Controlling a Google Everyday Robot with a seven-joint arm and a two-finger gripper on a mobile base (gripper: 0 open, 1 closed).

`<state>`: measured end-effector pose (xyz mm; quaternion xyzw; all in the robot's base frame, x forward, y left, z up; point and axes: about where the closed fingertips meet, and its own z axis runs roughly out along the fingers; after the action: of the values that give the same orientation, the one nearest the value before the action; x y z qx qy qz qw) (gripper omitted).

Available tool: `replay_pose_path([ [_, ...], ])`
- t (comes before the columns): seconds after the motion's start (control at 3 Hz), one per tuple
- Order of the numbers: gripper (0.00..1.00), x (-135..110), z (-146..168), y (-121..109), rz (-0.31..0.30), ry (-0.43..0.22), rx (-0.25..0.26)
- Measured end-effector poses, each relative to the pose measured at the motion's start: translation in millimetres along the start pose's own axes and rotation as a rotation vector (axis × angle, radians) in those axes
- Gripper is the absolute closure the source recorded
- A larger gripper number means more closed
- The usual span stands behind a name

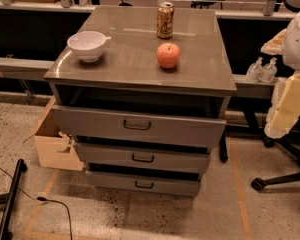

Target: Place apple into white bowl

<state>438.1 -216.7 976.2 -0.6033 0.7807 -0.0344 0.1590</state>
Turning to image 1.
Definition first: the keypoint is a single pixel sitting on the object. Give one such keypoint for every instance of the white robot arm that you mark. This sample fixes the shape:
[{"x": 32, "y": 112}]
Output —
[{"x": 291, "y": 44}]

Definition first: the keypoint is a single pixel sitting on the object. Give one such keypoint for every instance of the grey drawer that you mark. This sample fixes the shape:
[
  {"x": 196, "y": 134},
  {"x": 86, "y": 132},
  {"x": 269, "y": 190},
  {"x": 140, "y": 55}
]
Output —
[
  {"x": 148, "y": 128},
  {"x": 143, "y": 184},
  {"x": 142, "y": 158}
]

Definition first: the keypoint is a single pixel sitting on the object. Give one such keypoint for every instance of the bottom grey drawer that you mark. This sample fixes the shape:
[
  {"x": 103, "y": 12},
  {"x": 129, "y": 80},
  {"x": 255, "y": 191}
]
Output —
[{"x": 143, "y": 184}]

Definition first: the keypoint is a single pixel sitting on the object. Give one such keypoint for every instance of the top grey drawer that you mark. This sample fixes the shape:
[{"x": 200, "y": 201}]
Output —
[{"x": 148, "y": 128}]

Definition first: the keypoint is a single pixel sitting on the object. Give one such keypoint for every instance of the cardboard box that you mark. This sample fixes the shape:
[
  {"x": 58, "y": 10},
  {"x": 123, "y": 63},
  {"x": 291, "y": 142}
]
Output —
[{"x": 54, "y": 148}]

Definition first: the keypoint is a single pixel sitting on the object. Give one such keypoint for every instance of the clear sanitizer bottle left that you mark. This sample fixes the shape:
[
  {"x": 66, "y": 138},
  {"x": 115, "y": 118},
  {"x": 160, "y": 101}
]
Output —
[{"x": 254, "y": 70}]

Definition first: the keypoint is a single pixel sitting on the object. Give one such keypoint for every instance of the grey metal shelf rail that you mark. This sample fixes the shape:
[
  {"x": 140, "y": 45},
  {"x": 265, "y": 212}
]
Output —
[{"x": 24, "y": 68}]

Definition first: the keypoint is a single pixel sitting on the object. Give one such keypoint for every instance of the white ceramic bowl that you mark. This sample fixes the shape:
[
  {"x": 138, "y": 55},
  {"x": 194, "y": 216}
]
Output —
[{"x": 88, "y": 46}]

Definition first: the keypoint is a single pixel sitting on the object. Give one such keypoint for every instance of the red apple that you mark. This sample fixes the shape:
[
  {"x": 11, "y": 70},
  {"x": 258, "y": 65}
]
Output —
[{"x": 168, "y": 55}]

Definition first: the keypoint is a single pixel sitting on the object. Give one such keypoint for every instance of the clear sanitizer bottle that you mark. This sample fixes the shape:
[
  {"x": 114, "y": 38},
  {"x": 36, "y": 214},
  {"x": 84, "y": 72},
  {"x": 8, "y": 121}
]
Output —
[
  {"x": 254, "y": 70},
  {"x": 269, "y": 71}
]

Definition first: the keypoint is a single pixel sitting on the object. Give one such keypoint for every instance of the black stand leg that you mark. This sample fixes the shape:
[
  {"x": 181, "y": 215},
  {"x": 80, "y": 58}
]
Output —
[{"x": 8, "y": 199}]

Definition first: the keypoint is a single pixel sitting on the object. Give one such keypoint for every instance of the middle grey drawer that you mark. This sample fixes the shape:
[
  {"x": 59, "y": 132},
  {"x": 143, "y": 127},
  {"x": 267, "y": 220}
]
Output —
[{"x": 142, "y": 158}]

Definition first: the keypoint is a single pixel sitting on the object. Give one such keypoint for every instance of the clear sanitizer bottle right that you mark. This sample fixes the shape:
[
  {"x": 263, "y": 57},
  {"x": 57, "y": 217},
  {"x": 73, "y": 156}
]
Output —
[{"x": 269, "y": 71}]

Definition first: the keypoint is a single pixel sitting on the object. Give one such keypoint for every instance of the gold soda can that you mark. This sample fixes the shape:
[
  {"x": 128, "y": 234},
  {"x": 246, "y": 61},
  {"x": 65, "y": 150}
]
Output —
[{"x": 165, "y": 15}]

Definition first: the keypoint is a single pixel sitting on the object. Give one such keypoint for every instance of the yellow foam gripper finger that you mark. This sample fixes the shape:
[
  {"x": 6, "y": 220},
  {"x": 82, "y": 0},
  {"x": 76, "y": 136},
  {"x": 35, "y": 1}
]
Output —
[
  {"x": 275, "y": 45},
  {"x": 285, "y": 109}
]

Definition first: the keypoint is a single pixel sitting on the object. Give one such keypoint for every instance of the black office chair base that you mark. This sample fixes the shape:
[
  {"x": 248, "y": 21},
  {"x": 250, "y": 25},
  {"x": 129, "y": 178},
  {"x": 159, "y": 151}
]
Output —
[{"x": 287, "y": 171}]

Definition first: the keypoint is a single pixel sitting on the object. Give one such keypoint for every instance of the grey drawer cabinet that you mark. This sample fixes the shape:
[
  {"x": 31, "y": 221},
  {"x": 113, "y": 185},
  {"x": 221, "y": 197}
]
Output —
[{"x": 128, "y": 78}]

